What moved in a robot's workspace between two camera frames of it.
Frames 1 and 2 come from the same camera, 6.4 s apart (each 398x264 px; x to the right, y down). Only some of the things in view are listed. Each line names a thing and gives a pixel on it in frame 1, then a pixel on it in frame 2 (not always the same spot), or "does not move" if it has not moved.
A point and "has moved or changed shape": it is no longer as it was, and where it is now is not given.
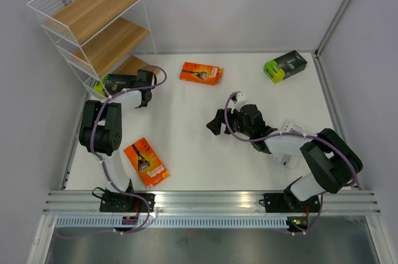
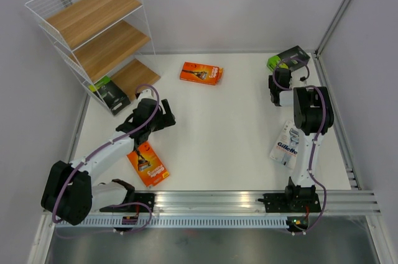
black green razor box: [284, 66] has moved or changed shape
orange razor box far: [201, 73] does not move
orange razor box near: [146, 162] does not move
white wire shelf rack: [99, 22] does not move
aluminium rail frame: [71, 202] does not move
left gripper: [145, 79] -> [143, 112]
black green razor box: [111, 84] has moved or changed shape
